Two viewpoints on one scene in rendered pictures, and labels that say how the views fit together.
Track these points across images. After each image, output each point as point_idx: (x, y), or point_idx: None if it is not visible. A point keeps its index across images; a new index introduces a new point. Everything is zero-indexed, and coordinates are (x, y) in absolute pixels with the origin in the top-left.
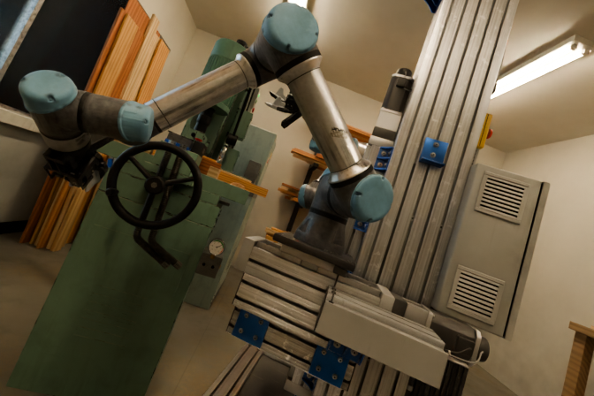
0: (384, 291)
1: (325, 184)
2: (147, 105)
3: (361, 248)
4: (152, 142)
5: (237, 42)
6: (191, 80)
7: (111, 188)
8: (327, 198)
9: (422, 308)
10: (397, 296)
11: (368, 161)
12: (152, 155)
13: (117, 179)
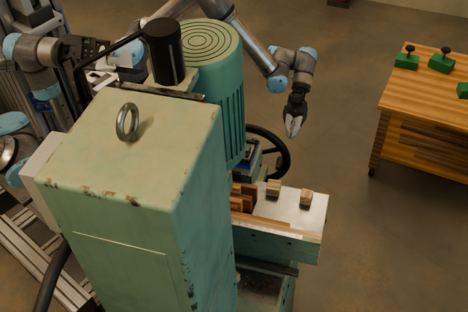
0: (111, 79)
1: (146, 53)
2: (271, 45)
3: (90, 90)
4: (267, 129)
5: (204, 19)
6: (258, 37)
7: (280, 156)
8: (148, 57)
9: (96, 72)
10: (103, 78)
11: (147, 17)
12: (264, 182)
13: (281, 166)
